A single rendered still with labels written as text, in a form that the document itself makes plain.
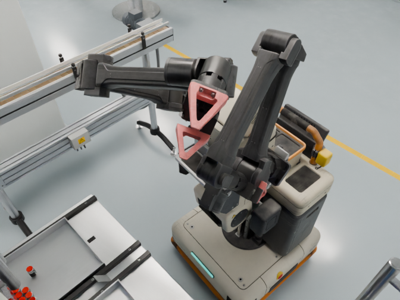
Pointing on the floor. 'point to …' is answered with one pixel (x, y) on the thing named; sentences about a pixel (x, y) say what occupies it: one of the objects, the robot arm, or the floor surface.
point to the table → (149, 11)
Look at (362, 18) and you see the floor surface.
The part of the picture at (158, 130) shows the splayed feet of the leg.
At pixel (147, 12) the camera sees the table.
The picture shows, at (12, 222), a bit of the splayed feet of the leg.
